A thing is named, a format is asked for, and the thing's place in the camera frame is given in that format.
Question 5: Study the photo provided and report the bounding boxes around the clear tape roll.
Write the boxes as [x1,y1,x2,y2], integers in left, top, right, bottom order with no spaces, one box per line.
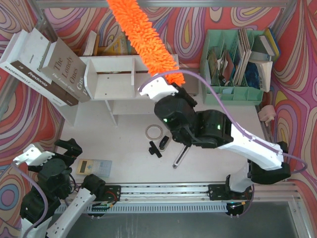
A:
[145,124,163,140]

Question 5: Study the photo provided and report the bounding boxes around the black white marker pen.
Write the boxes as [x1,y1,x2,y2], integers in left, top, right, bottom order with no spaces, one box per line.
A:
[172,146,190,169]

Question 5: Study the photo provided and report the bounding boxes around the orange microfiber duster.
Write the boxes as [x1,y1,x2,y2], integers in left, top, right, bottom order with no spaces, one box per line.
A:
[108,0,179,76]

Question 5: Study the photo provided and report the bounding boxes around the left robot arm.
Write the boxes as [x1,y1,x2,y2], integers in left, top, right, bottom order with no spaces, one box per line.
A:
[13,138,106,238]

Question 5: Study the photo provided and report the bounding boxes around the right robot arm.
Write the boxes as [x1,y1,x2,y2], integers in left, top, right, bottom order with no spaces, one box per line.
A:
[149,83,291,193]

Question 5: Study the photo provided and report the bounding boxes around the white wooden bookshelf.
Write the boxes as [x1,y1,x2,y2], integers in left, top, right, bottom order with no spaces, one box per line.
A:
[79,55,180,126]

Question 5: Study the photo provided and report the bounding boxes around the grey notebook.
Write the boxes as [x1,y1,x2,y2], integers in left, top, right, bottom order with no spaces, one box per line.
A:
[182,74,199,96]

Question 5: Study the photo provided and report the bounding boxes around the black grey stapler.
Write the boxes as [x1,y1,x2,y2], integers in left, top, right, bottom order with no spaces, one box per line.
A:
[158,135,170,151]

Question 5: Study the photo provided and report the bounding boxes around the yellow grey calculator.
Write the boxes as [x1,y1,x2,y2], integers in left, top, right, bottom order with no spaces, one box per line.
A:
[76,159,112,178]

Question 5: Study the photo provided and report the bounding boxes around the black binder clip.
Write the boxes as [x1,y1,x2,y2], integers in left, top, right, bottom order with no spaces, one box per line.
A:
[148,141,162,158]

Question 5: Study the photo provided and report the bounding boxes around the mint green desk organizer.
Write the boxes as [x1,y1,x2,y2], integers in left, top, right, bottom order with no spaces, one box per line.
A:
[200,29,264,106]

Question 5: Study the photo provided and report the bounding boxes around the small books behind shelf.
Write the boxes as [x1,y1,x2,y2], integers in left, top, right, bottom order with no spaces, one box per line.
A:
[77,31,138,57]

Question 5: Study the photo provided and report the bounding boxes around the large grey white book stack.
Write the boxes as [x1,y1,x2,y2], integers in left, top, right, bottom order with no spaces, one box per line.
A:
[0,29,90,106]

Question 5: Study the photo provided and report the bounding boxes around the pink piggy figurine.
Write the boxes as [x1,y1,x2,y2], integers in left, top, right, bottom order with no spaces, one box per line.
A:
[258,105,276,126]

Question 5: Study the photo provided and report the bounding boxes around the white books beside organizer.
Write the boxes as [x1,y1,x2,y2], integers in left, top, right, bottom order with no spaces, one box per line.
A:
[248,28,281,92]

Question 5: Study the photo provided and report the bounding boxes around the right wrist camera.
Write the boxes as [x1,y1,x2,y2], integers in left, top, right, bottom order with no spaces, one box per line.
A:
[138,77,178,102]

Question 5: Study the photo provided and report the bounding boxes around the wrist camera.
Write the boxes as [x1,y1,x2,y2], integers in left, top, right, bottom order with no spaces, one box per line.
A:
[138,77,178,102]
[13,144,55,166]

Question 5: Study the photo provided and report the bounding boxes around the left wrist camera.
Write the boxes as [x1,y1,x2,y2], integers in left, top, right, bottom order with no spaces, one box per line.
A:
[13,144,55,166]

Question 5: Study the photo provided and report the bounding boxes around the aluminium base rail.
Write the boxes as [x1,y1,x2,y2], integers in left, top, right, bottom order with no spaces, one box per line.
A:
[29,183,305,204]

